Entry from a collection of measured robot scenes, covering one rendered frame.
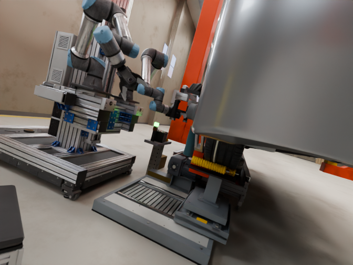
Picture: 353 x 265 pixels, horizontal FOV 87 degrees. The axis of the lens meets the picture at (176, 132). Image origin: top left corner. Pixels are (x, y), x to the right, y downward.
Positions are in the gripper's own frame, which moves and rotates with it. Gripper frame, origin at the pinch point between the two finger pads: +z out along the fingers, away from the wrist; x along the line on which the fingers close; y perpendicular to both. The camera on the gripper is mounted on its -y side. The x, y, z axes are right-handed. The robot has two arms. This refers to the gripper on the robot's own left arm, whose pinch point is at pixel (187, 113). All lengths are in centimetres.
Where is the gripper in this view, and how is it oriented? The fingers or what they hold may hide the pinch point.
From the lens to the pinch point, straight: 167.6
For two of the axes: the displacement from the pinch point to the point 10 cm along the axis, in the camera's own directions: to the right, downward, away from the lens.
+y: -2.2, 9.7, 0.2
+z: 8.5, 1.9, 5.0
